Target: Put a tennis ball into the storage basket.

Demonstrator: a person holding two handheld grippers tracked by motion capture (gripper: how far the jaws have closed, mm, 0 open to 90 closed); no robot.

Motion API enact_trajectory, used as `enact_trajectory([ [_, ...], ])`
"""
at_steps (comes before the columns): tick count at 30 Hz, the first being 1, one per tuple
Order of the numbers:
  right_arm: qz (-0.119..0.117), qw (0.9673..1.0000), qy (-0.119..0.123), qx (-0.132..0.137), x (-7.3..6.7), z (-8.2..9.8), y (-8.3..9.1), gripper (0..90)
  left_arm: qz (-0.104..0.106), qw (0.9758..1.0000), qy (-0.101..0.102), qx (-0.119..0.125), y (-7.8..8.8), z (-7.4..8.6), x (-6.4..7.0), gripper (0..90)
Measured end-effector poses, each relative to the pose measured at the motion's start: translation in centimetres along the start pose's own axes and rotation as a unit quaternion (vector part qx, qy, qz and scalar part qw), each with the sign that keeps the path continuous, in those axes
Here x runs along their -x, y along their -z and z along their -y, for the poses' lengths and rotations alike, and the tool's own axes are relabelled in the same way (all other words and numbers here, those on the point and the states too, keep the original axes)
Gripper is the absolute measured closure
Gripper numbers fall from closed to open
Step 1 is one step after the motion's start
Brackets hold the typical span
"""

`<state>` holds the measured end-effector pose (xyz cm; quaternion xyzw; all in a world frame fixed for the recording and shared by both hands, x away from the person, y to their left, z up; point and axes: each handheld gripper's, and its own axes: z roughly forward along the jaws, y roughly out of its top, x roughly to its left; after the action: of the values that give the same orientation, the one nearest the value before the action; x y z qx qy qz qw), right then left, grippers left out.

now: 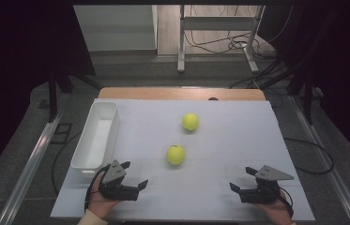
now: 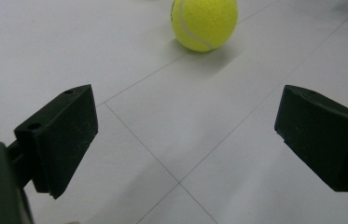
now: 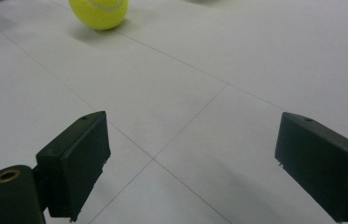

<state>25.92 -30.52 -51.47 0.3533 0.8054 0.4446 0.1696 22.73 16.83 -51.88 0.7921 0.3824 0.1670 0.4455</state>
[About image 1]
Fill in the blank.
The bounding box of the white metal stand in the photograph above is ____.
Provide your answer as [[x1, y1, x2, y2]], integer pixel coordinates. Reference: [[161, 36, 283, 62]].
[[176, 4, 266, 75]]

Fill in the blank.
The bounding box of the black floor cable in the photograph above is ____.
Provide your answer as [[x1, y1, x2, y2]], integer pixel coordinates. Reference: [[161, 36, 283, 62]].
[[51, 130, 84, 196], [282, 136, 335, 175]]

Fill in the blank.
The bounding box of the wooden table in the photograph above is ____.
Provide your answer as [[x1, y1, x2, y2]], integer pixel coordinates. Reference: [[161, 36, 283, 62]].
[[98, 86, 267, 101]]

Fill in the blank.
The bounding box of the person's right hand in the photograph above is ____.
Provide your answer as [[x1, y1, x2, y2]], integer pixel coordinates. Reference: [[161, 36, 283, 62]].
[[255, 190, 295, 225]]

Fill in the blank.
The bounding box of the white paper sheet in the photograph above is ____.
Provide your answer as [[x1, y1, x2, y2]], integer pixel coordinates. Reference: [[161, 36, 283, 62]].
[[50, 98, 316, 222]]

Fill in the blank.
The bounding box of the black curtain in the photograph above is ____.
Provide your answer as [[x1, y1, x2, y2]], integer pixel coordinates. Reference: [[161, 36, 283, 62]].
[[258, 0, 350, 172], [0, 0, 96, 188]]

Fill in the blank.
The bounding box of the white plastic bin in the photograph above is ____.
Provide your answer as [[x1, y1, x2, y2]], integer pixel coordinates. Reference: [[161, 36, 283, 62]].
[[70, 101, 121, 180]]

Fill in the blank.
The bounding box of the dark metal stand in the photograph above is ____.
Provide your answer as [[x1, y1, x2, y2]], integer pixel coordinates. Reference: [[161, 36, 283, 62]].
[[47, 60, 103, 124], [258, 59, 316, 126]]

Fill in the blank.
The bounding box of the metal floor rail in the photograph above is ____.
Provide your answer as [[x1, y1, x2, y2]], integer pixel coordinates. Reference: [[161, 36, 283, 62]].
[[0, 112, 65, 225], [289, 96, 350, 225]]

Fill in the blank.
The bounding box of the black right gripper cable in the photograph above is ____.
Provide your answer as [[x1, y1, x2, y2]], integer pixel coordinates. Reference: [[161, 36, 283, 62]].
[[277, 187, 295, 218]]

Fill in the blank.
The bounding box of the tangle of black floor cables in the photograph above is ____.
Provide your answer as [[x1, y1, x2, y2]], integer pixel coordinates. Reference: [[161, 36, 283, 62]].
[[184, 5, 294, 60]]

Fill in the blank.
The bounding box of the yellow tennis ball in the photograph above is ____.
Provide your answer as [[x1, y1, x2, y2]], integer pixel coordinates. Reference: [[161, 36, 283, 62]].
[[165, 144, 187, 166], [181, 112, 201, 132]]

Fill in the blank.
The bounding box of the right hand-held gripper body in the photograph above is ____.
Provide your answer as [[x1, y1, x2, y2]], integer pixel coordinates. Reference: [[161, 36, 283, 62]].
[[238, 164, 296, 205]]

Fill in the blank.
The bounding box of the person's left hand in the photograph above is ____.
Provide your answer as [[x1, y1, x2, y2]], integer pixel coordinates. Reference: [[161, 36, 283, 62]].
[[87, 173, 123, 220]]

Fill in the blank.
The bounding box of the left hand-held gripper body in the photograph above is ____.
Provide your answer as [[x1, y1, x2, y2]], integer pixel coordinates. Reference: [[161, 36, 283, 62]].
[[98, 159, 140, 202]]

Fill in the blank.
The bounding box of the white cabinet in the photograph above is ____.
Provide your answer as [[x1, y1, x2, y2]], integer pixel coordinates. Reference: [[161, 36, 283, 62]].
[[73, 4, 159, 53]]

